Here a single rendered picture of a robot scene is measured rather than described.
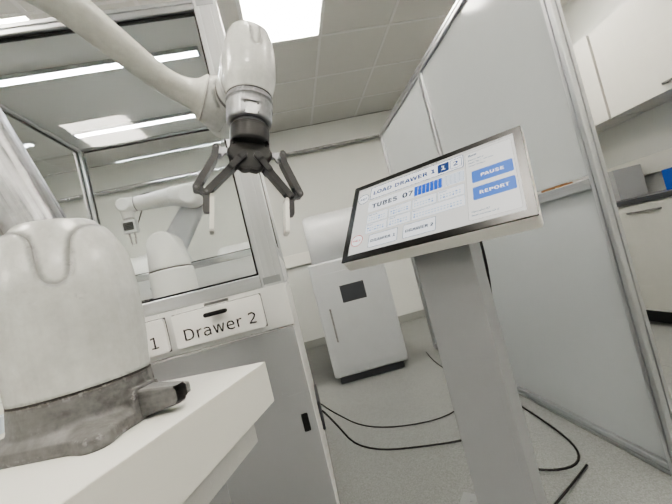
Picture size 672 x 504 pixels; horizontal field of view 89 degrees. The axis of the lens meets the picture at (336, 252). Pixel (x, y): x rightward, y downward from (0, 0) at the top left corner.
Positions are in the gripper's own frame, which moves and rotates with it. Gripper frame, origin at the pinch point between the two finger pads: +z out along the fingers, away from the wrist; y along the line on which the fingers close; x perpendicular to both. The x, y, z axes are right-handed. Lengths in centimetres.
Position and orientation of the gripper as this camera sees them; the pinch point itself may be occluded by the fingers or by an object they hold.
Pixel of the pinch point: (250, 227)
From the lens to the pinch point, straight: 66.2
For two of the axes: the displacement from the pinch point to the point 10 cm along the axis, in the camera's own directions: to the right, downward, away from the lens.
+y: 9.5, 0.1, 3.2
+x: -3.2, 1.6, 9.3
